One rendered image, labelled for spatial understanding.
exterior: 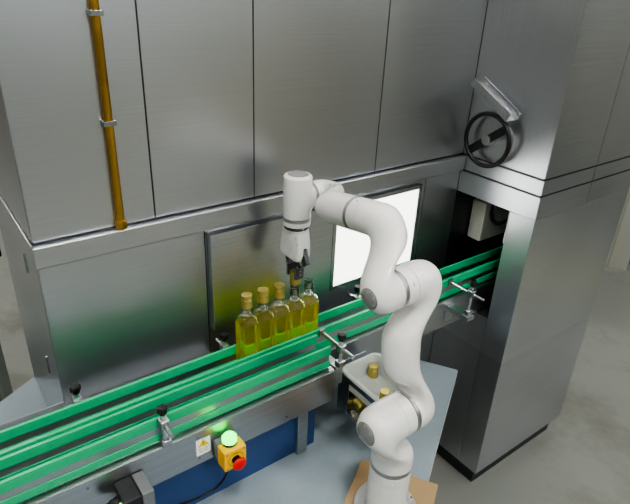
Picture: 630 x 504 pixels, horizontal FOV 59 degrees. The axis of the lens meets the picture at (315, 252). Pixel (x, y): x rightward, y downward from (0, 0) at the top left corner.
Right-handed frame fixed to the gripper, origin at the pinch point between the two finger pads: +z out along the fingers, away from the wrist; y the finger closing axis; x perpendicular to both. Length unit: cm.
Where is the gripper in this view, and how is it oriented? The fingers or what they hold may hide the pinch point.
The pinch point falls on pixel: (295, 270)
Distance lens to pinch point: 175.9
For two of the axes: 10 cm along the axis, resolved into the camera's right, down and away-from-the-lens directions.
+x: 8.0, -2.3, 5.5
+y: 5.9, 3.8, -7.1
